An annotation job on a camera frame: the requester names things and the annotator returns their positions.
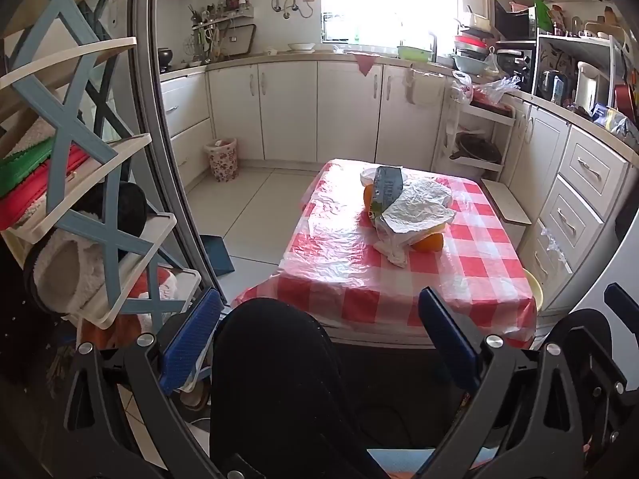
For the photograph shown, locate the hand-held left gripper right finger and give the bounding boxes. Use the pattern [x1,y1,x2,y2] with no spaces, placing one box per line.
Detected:
[418,287,587,479]

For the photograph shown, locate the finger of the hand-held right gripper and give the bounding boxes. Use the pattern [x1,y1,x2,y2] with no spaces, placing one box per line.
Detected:
[546,308,639,462]
[603,283,639,326]

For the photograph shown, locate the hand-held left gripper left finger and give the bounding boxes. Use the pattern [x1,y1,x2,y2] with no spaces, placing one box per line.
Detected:
[50,287,250,479]

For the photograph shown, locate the blue grey snack bag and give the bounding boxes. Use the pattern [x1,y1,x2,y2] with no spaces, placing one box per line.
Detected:
[369,166,406,215]

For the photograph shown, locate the floral trash bin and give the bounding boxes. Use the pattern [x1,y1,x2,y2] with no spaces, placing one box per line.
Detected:
[204,137,239,183]

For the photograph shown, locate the red and white slipper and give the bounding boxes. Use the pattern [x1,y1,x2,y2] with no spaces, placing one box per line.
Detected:
[132,267,181,305]

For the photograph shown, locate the clear plastic film on drawer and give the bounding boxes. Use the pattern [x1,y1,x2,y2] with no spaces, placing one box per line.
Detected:
[539,227,572,273]

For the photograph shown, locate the blue dustpan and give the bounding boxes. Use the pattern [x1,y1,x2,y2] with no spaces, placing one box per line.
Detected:
[198,234,234,276]

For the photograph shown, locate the black chair back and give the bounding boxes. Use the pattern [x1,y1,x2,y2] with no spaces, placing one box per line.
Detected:
[210,298,452,479]

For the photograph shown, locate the white panelled drawer cabinet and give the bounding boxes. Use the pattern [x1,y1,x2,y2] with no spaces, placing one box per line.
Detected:
[499,92,639,315]

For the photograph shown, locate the red checkered tablecloth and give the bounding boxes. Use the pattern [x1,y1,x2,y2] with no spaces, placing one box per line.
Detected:
[232,158,539,350]

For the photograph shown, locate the white furry slipper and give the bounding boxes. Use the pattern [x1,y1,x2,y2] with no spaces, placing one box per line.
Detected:
[24,212,131,313]

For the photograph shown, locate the white step stool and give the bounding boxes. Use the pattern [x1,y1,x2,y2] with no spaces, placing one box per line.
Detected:
[479,178,534,247]

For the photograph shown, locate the black slipper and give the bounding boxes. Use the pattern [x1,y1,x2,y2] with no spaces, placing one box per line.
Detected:
[75,182,148,238]

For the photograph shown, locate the blue packet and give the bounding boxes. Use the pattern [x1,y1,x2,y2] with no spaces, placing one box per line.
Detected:
[591,105,627,133]

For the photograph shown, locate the white storage rack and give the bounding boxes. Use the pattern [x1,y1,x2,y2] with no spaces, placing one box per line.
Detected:
[432,95,517,181]

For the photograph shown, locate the white kettle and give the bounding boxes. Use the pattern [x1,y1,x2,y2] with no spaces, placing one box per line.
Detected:
[574,62,612,111]

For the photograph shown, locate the red ridged mat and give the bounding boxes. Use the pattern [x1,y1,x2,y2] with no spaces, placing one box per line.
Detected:
[0,144,88,230]

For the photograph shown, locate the white flat drawer cabinet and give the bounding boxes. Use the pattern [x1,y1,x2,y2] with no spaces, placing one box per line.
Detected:
[160,71,218,193]

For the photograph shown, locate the white countertop shelf unit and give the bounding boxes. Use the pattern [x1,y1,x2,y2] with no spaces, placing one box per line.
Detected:
[532,34,630,121]

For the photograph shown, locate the clear crumpled plastic bag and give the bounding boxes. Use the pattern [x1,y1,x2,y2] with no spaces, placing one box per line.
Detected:
[472,76,525,105]

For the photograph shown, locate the green ridged mat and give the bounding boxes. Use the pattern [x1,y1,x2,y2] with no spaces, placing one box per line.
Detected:
[0,137,56,198]

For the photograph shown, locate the blue and white shoe rack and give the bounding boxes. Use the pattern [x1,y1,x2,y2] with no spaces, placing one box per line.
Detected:
[0,0,203,333]

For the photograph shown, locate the red and white plastic bag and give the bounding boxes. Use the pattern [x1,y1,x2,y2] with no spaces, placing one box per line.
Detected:
[449,71,474,103]

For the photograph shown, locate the black toaster oven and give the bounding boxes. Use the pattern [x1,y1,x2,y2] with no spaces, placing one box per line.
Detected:
[494,47,537,93]

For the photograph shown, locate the white double door cabinets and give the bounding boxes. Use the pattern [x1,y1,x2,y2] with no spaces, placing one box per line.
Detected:
[207,60,447,173]

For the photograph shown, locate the stack of basins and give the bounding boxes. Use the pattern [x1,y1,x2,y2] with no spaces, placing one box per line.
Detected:
[452,10,492,75]

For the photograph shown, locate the pink hanging cloth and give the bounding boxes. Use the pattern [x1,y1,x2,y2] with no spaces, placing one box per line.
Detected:
[353,52,381,77]

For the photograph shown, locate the black microwave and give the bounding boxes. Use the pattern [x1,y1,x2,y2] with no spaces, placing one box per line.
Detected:
[492,0,537,41]

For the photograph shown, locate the dark hanging tray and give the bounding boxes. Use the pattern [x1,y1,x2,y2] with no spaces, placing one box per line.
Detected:
[227,23,258,57]

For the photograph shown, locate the window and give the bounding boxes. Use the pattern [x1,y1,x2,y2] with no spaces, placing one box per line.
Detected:
[319,0,460,48]

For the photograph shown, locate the dark wok with handle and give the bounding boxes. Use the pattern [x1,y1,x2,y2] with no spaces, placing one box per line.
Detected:
[449,132,502,163]

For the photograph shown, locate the grey metal door frame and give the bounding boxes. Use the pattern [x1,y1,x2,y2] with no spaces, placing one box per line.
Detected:
[127,0,235,305]

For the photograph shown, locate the utensil wall rack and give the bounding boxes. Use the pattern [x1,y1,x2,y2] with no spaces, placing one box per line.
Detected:
[187,0,255,63]

